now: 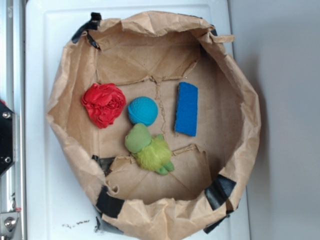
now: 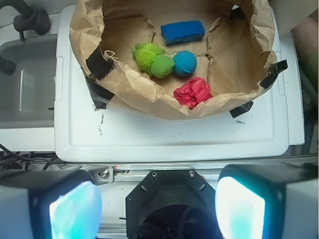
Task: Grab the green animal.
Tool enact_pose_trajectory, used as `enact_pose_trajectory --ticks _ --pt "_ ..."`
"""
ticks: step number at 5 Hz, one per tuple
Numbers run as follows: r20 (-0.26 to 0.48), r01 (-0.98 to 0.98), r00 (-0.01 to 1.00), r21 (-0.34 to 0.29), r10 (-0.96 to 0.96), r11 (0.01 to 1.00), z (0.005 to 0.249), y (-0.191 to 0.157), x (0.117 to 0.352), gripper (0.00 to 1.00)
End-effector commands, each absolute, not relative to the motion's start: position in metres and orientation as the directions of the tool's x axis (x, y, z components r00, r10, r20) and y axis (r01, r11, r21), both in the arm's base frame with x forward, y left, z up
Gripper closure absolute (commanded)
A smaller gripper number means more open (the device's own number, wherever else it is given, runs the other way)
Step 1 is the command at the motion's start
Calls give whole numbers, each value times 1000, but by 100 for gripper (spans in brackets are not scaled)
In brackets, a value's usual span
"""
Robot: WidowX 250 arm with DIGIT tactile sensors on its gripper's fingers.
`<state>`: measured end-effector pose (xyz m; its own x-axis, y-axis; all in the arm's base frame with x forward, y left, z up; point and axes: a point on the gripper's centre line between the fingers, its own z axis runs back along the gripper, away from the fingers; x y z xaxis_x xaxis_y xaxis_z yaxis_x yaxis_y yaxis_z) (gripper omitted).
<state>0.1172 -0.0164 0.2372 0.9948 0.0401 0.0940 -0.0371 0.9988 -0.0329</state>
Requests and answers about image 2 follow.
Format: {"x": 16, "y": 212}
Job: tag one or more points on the green fuzzy animal toy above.
{"x": 151, "y": 58}

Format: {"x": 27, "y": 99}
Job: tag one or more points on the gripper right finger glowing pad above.
{"x": 268, "y": 201}

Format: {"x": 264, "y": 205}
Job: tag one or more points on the white plastic bin lid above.
{"x": 114, "y": 134}

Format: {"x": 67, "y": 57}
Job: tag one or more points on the brown paper bag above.
{"x": 235, "y": 56}

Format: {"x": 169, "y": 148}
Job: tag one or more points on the dark grey toy faucet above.
{"x": 29, "y": 18}

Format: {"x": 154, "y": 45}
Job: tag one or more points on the blue rubber ball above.
{"x": 185, "y": 63}

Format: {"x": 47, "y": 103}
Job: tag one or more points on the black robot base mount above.
{"x": 172, "y": 204}

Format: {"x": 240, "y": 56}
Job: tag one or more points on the blue sponge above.
{"x": 184, "y": 31}

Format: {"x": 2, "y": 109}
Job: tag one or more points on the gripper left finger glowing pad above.
{"x": 49, "y": 205}

